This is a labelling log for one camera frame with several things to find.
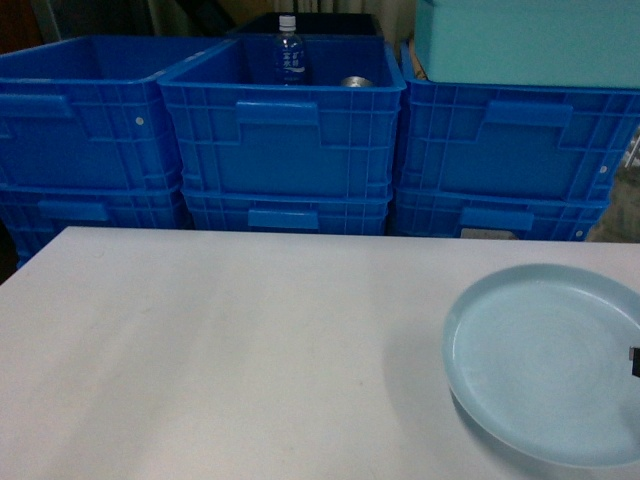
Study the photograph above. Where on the blue crate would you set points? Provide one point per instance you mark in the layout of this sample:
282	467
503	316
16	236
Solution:
88	113
418	213
287	214
511	141
240	132
34	217

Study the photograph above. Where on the blue crate top right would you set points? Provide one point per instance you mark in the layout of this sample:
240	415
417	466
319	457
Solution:
511	141

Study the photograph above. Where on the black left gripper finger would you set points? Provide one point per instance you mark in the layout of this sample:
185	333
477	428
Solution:
634	357

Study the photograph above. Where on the blue crate bottom left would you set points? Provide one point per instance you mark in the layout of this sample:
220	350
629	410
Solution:
34	217

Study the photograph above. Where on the teal foam box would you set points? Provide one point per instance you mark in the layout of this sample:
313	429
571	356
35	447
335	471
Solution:
592	44

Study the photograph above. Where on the metal can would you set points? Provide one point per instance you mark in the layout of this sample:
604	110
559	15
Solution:
356	82

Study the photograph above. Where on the blue crate top middle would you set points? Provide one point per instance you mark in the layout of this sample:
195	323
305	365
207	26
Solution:
240	132

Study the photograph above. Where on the clear water bottle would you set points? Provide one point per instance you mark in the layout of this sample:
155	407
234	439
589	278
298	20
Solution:
289	53

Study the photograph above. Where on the light blue round tray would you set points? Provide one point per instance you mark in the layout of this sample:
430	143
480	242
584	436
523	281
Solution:
538	356

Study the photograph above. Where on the blue crate bottom right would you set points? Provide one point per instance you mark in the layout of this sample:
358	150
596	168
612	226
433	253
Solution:
418	213

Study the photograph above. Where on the blue crate top left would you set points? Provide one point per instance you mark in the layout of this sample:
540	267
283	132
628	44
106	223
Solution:
88	113

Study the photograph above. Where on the blue crate bottom middle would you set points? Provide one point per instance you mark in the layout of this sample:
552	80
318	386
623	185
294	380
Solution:
287	214

